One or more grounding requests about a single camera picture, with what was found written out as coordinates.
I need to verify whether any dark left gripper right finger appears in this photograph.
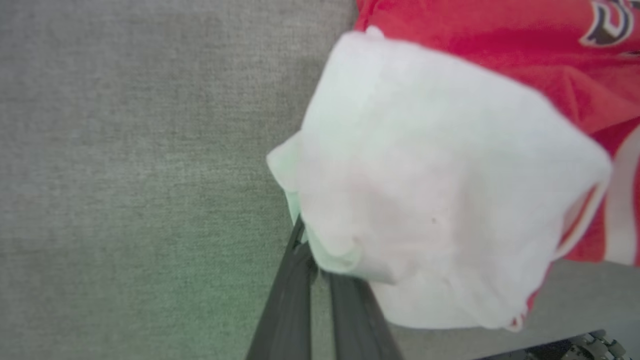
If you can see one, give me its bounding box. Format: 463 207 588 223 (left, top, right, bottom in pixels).
327 273 404 360

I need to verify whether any grey fabric sofa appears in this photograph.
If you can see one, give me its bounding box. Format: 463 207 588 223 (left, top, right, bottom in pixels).
0 0 640 360

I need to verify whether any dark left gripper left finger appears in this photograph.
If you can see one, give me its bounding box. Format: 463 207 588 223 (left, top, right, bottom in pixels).
246 215 319 360

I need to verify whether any red basketball jersey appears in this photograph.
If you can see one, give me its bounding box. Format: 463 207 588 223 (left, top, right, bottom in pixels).
266 0 640 333

